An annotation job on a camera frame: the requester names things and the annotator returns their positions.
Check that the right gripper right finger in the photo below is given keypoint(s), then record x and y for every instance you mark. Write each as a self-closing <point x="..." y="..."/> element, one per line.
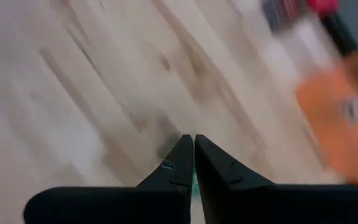
<point x="244" y="202"/>

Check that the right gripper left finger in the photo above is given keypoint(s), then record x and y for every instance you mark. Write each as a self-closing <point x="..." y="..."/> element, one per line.
<point x="154" y="202"/>

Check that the orange plastic bin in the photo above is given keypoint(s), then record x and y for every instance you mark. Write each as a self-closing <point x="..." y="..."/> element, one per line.
<point x="328" y="130"/>

